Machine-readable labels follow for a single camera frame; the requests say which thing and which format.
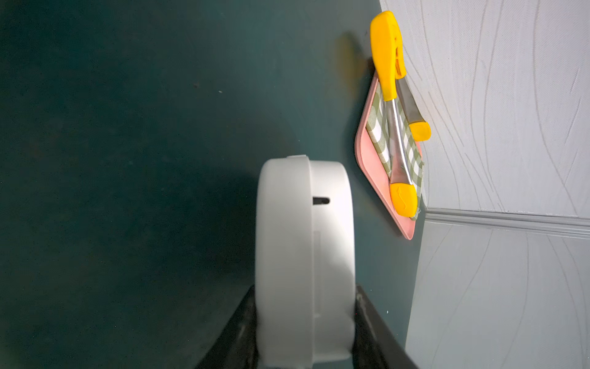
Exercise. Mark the white alarm clock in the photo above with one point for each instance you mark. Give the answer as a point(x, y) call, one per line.
point(305, 275)

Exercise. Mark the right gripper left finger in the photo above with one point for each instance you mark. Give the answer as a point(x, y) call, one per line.
point(236, 347)

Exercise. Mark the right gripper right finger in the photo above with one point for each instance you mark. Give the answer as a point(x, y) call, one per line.
point(374, 345)

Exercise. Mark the yellow steel tongs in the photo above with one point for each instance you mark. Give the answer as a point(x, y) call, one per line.
point(387, 50)

